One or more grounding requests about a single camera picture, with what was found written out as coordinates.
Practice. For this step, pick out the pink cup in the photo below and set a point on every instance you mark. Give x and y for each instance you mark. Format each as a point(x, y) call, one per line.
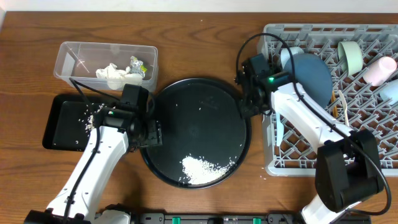
point(379, 71)

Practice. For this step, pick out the dark blue bowl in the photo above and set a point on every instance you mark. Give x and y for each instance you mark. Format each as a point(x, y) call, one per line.
point(313, 74)

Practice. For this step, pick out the rice pile on rectangular tray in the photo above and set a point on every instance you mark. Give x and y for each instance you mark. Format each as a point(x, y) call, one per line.
point(86, 120)

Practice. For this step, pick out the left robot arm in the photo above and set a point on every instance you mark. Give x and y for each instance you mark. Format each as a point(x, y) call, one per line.
point(117, 129)

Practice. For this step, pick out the light blue small bowl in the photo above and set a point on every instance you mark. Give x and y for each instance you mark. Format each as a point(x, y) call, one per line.
point(285, 56)

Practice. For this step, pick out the foil snack wrapper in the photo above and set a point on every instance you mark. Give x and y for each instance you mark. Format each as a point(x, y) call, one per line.
point(137, 67)

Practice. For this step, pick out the round black serving tray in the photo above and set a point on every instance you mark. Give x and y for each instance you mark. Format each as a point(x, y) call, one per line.
point(199, 117)

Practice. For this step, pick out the white napkin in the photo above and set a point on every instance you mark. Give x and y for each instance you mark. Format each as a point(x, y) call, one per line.
point(115, 74)

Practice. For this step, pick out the clear plastic waste bin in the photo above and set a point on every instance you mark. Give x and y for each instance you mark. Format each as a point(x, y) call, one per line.
point(85, 62)

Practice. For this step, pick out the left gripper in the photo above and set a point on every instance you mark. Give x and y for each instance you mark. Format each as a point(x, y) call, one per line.
point(157, 138)

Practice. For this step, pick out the rice pile on round tray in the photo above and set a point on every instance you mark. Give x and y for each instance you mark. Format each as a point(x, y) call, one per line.
point(199, 171)

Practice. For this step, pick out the light blue plastic knife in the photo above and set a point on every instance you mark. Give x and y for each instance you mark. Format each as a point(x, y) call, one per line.
point(280, 130)

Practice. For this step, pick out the grey dishwasher rack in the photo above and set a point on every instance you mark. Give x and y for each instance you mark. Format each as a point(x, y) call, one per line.
point(366, 110)

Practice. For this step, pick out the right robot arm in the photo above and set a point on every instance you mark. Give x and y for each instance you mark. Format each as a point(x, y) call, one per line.
point(348, 167)

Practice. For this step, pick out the white plastic spoon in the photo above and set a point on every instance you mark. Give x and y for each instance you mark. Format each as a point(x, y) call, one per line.
point(345, 107)

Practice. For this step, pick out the teal green bowl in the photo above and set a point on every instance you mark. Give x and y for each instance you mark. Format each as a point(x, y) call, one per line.
point(349, 52)

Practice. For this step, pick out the black rectangular tray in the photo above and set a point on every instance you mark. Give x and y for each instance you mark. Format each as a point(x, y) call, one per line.
point(62, 130)

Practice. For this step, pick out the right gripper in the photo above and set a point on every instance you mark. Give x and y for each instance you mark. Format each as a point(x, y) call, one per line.
point(246, 111)

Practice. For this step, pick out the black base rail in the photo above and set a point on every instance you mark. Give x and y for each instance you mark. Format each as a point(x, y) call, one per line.
point(217, 219)

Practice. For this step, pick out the light blue cup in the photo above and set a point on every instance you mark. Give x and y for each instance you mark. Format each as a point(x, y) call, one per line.
point(390, 92)

